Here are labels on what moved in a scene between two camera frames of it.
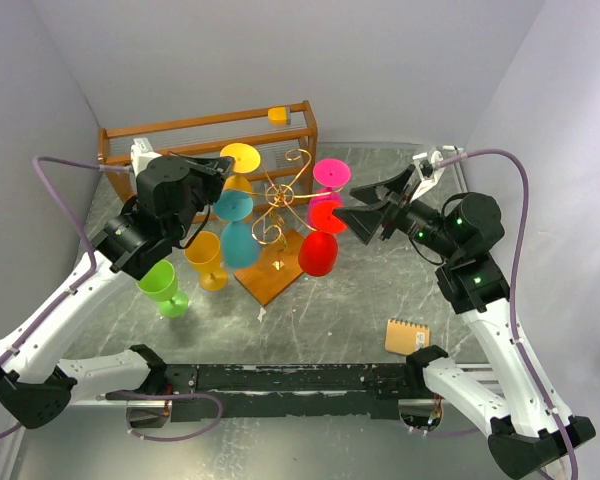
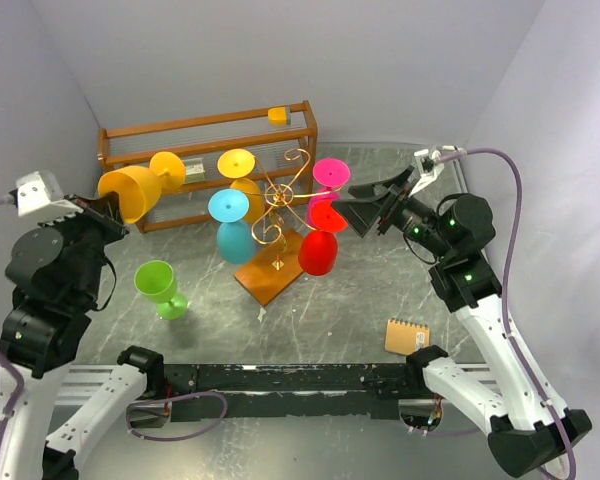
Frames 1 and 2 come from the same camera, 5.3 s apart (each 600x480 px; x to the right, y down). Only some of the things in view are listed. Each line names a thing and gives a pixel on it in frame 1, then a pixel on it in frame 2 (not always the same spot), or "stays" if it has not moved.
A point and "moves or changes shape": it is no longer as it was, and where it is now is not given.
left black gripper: [212, 173] → [97, 215]
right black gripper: [393, 209] stays
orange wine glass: [203, 251] moves or changes shape
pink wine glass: [331, 174] stays
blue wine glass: [239, 241] stays
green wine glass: [160, 283] stays
